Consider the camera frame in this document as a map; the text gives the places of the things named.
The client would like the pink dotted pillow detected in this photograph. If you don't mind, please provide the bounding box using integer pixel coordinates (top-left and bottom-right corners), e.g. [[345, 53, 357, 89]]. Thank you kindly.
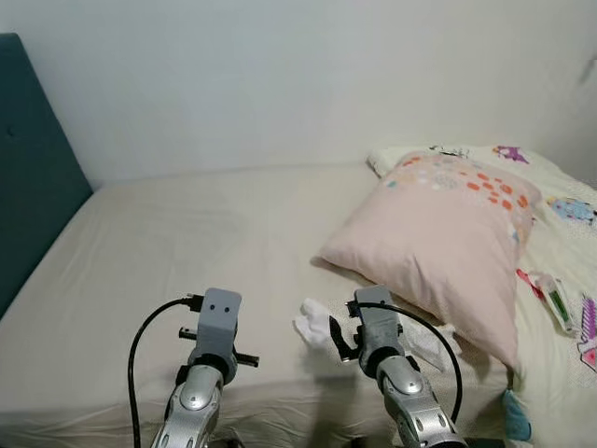
[[312, 149, 544, 372]]

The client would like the white squeeze tube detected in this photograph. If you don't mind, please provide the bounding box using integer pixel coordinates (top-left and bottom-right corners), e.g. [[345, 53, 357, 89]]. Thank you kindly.
[[516, 269, 581, 335]]

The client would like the beige sheeted mattress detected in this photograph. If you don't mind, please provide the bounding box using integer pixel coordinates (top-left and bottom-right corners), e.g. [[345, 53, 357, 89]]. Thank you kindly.
[[0, 161, 523, 447]]

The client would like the cream cartoon print quilt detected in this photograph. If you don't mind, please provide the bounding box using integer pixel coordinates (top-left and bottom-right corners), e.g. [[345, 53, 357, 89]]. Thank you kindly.
[[367, 143, 597, 448]]

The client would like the teal padded headboard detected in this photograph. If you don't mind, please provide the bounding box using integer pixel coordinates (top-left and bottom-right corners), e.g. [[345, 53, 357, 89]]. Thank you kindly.
[[0, 33, 94, 318]]

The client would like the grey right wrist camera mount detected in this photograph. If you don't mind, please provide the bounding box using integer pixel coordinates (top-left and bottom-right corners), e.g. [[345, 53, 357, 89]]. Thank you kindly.
[[354, 287, 402, 351]]

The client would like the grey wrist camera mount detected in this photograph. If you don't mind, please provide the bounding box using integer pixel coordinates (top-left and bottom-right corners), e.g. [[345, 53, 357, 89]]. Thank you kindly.
[[354, 287, 402, 351], [194, 287, 243, 360]]

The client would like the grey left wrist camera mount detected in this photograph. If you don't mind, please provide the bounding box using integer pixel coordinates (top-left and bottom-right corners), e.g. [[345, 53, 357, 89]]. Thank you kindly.
[[194, 287, 243, 360]]

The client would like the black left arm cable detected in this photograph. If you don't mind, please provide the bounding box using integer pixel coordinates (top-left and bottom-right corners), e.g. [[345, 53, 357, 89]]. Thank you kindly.
[[128, 294, 204, 448]]

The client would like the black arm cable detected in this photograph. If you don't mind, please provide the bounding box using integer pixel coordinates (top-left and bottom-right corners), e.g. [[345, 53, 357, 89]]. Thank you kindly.
[[128, 294, 204, 448], [347, 301, 465, 423]]

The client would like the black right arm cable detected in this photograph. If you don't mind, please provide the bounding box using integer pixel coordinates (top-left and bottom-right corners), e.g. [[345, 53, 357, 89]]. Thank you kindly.
[[347, 301, 465, 423]]

